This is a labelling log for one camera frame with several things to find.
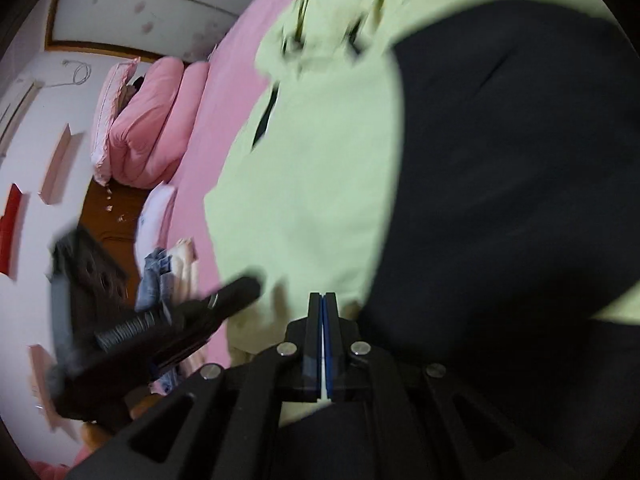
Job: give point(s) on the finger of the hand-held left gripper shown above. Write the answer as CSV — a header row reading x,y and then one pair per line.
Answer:
x,y
230,295

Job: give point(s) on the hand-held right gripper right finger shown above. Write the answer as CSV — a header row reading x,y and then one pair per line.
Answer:
x,y
345,360

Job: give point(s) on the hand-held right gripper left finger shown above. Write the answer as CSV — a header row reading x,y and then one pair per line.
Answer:
x,y
312,360

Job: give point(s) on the green and black jacket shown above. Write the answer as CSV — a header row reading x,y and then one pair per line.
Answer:
x,y
310,185

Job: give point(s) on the folded cream clothes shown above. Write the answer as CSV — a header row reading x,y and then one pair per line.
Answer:
x,y
182,270

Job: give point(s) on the wooden headboard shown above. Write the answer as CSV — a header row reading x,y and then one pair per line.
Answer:
x,y
110,240

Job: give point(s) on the pink fleece bed blanket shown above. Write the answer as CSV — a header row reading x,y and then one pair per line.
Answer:
x,y
220,125

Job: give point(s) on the pink folded quilt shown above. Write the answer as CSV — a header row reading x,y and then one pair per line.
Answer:
x,y
150,125

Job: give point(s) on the pale pink frilled pillow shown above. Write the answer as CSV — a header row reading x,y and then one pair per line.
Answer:
x,y
107,120

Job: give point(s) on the white floral wardrobe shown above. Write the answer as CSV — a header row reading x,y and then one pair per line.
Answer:
x,y
150,10

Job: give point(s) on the pink wall shelf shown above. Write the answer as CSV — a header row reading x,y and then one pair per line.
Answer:
x,y
60,170
42,375

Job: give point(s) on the red wall shelf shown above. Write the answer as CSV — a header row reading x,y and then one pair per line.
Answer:
x,y
11,230

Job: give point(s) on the white wall shelf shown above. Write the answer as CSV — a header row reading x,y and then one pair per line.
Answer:
x,y
17,115

